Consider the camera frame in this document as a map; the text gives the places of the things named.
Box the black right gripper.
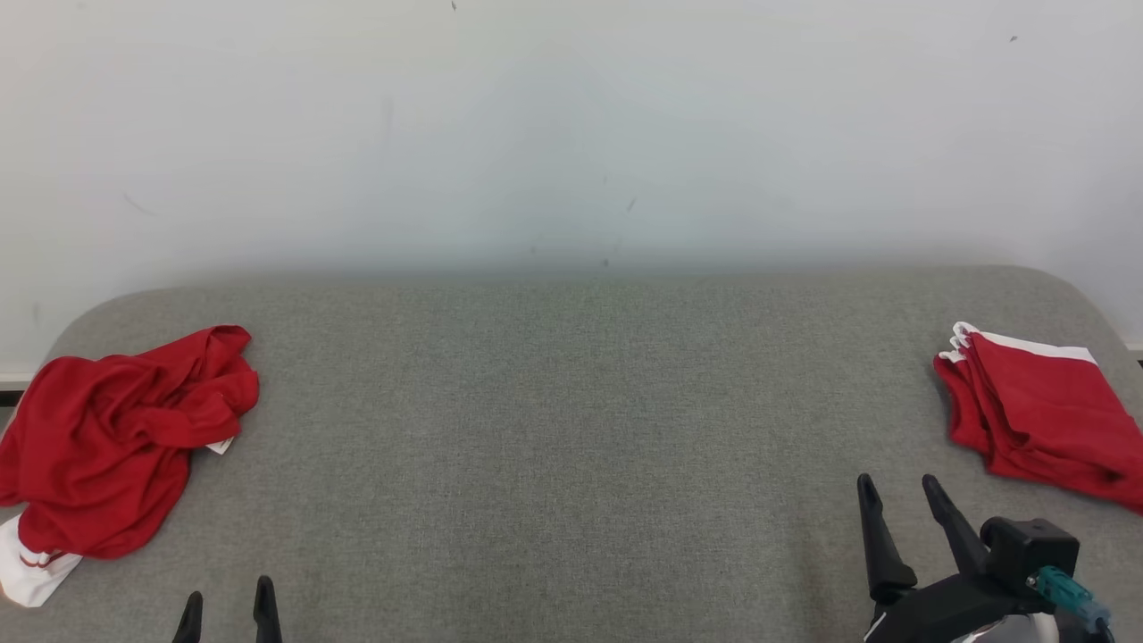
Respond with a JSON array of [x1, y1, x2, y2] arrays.
[[855, 473, 1072, 643]]

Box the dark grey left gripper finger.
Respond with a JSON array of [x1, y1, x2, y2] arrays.
[[253, 576, 284, 643], [172, 591, 204, 643]]

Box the red shorts with white panels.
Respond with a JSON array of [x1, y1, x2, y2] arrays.
[[933, 321, 1143, 515]]

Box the red t-shirt with print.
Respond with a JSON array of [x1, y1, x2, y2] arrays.
[[0, 325, 260, 608]]

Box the teal cable connector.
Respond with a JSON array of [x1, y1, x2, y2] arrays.
[[1025, 566, 1113, 640]]

